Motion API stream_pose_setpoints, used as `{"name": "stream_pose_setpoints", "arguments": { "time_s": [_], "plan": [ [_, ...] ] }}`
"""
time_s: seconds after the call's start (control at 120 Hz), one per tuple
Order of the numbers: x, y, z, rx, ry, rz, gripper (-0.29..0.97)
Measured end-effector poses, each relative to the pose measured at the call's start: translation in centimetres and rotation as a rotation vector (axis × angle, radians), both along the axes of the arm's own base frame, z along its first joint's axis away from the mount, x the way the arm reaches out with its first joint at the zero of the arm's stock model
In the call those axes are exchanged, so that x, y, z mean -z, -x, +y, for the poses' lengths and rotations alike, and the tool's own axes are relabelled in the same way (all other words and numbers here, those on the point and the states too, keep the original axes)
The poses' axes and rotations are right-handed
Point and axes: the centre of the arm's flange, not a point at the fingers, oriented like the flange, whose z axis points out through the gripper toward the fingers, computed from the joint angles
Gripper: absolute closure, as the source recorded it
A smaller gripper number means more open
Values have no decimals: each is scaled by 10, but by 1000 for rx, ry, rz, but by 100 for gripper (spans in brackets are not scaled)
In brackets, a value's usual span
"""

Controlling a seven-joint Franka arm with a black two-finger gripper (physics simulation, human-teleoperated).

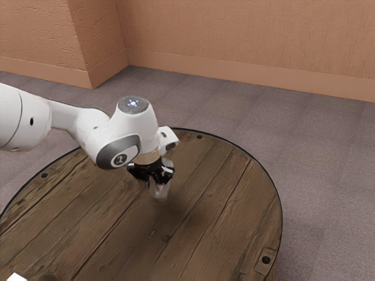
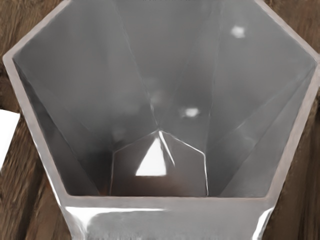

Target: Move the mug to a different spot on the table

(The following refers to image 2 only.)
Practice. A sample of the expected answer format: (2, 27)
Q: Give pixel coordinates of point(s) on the grey faceted mug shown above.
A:
(160, 87)

